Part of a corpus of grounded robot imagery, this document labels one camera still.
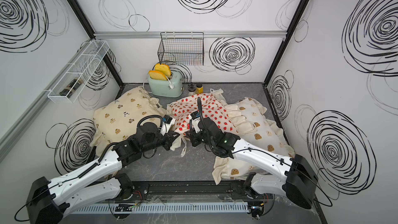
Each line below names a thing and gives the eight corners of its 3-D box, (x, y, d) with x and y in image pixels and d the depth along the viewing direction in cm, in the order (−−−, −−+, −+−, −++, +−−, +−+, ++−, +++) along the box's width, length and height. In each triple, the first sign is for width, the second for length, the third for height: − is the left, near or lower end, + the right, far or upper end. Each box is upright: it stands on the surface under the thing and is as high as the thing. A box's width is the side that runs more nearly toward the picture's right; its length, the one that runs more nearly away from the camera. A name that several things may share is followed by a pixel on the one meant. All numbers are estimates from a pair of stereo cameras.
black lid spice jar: (188, 98, 113) (187, 88, 104) (189, 93, 116) (188, 83, 107) (195, 98, 113) (195, 88, 104) (196, 93, 116) (195, 83, 107)
